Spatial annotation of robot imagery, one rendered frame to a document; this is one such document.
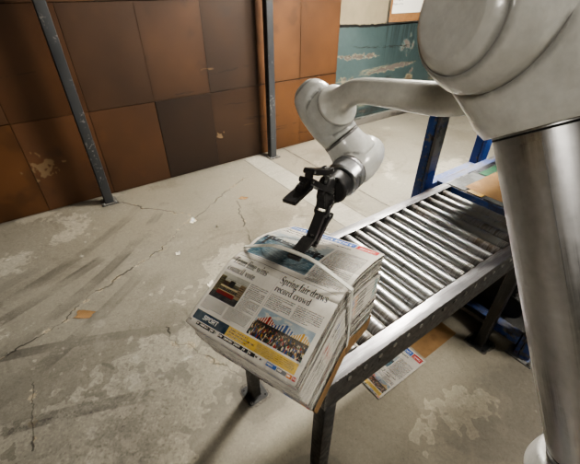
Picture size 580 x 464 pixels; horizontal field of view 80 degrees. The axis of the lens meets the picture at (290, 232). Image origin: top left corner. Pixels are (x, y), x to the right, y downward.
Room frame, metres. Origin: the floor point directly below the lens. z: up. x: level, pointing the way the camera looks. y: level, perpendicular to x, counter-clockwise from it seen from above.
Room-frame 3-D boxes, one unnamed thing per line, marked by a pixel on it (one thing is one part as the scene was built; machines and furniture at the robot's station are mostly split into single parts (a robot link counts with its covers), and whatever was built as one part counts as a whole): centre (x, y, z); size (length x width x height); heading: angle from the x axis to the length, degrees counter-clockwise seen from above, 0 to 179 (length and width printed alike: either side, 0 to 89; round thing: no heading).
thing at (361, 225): (1.33, -0.34, 0.74); 1.34 x 0.05 x 0.12; 125
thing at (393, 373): (1.15, -0.52, 0.00); 0.37 x 0.28 x 0.01; 125
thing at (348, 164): (0.77, -0.13, 1.31); 0.09 x 0.06 x 0.09; 57
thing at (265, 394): (0.96, 0.18, 0.01); 0.14 x 0.13 x 0.01; 35
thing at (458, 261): (1.21, -0.59, 0.77); 0.47 x 0.05 x 0.05; 35
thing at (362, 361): (0.92, -0.63, 0.74); 1.34 x 0.05 x 0.12; 125
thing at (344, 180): (0.71, -0.09, 1.31); 0.09 x 0.07 x 0.08; 147
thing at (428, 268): (1.13, -0.49, 0.77); 0.47 x 0.05 x 0.05; 35
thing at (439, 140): (1.90, -0.82, 0.77); 0.09 x 0.09 x 1.55; 35
